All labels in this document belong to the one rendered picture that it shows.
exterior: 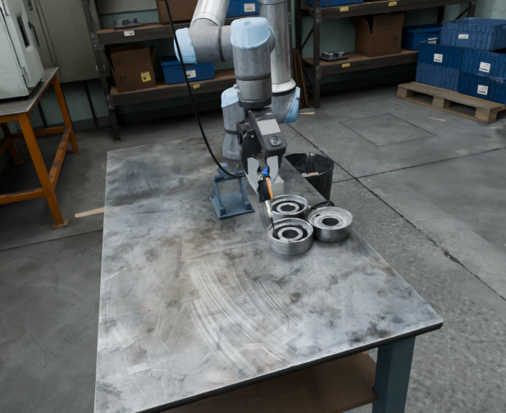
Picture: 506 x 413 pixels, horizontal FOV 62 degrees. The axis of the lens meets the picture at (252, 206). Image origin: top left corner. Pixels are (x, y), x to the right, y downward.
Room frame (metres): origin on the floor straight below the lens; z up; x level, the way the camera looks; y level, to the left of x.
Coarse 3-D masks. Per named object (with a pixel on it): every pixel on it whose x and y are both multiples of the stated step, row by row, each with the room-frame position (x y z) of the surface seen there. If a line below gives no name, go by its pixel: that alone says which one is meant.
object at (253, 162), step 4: (248, 160) 0.86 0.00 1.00; (252, 160) 0.86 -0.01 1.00; (256, 160) 0.86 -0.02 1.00; (248, 164) 0.86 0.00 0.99; (252, 164) 0.86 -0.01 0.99; (256, 164) 0.86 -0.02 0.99; (248, 168) 0.86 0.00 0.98; (252, 168) 0.86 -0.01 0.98; (256, 168) 0.86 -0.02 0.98; (248, 172) 0.86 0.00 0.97; (252, 172) 0.86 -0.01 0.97; (256, 172) 0.86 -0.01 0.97; (248, 176) 0.86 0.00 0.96; (252, 176) 0.86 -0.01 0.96; (256, 176) 0.86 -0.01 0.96; (248, 180) 0.87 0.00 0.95; (252, 180) 0.86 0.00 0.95; (256, 180) 0.86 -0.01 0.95; (252, 184) 0.87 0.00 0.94; (256, 184) 0.86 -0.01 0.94; (256, 188) 0.87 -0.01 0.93
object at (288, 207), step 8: (272, 200) 0.97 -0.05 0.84; (280, 200) 0.99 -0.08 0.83; (296, 200) 0.98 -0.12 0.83; (304, 200) 0.96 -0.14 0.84; (280, 208) 0.95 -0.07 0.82; (288, 208) 0.96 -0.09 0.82; (296, 208) 0.93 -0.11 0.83; (304, 208) 0.91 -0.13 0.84; (280, 216) 0.89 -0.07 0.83; (288, 216) 0.89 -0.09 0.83; (296, 216) 0.89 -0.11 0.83; (304, 216) 0.91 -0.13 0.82
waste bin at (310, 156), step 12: (288, 156) 2.27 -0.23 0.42; (300, 156) 2.28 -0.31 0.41; (312, 156) 2.26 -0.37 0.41; (324, 156) 2.21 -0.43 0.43; (300, 168) 2.28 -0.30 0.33; (312, 168) 2.25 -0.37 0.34; (324, 168) 2.19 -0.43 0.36; (312, 180) 1.96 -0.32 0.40; (324, 180) 1.99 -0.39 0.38; (324, 192) 2.00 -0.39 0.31
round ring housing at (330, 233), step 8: (320, 208) 0.90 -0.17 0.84; (328, 208) 0.91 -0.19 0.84; (336, 208) 0.90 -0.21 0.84; (312, 216) 0.89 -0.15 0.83; (328, 216) 0.88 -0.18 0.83; (336, 216) 0.88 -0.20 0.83; (344, 216) 0.87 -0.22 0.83; (352, 216) 0.85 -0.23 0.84; (312, 224) 0.83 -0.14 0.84; (320, 224) 0.85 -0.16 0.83; (328, 224) 0.88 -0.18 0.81; (336, 224) 0.87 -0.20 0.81; (352, 224) 0.83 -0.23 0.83; (320, 232) 0.82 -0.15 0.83; (328, 232) 0.81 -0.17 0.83; (336, 232) 0.81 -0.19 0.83; (344, 232) 0.81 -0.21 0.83; (328, 240) 0.81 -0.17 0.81; (336, 240) 0.81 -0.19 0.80
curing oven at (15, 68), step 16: (0, 0) 2.66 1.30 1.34; (16, 0) 2.96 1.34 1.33; (0, 16) 2.66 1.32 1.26; (16, 16) 2.87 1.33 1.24; (0, 32) 2.65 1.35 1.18; (16, 32) 2.69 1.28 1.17; (0, 48) 2.64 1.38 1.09; (16, 48) 2.68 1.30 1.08; (32, 48) 2.98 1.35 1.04; (0, 64) 2.64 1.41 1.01; (16, 64) 2.66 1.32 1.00; (32, 64) 2.83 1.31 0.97; (0, 80) 2.63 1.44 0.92; (16, 80) 2.65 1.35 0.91; (32, 80) 2.69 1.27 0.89; (0, 96) 2.62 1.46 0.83; (16, 96) 2.64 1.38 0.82
